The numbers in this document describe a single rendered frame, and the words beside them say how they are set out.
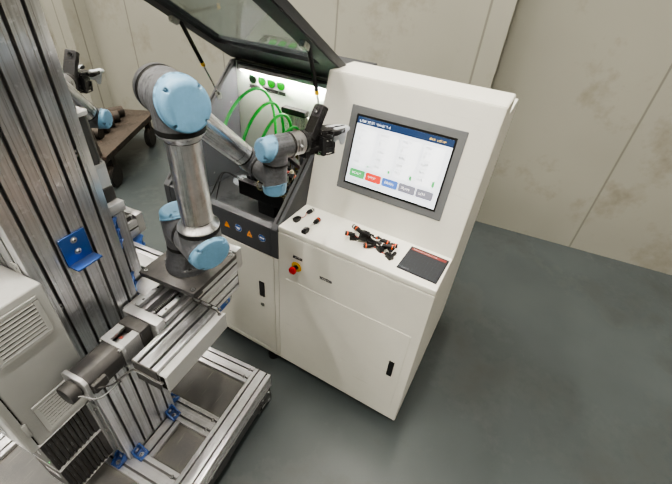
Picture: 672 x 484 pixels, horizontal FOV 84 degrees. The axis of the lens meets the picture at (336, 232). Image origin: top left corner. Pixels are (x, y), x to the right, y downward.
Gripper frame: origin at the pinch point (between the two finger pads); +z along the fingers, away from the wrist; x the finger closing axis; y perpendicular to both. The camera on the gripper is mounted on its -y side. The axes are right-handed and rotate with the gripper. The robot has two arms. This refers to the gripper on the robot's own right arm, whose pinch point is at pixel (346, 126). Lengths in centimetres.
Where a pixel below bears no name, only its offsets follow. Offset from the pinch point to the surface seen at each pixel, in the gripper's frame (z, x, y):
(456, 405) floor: 49, 46, 149
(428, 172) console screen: 27.9, 18.0, 18.1
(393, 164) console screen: 23.4, 4.4, 17.7
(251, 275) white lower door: -17, -45, 80
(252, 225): -17, -39, 49
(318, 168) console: 11.6, -27.6, 25.9
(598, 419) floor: 103, 102, 152
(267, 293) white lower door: -14, -36, 88
